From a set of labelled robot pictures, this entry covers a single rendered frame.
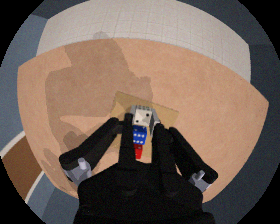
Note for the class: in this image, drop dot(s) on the white die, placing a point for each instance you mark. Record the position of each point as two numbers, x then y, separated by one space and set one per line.
142 115

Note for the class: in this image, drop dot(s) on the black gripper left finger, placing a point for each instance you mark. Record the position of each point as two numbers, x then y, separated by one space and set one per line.
79 162

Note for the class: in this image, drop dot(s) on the blue die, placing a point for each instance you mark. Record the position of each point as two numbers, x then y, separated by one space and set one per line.
139 134

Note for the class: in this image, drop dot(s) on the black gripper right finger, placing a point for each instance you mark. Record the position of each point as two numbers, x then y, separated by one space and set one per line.
189 163

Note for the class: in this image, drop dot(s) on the red die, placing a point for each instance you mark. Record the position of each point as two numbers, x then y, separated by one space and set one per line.
139 149

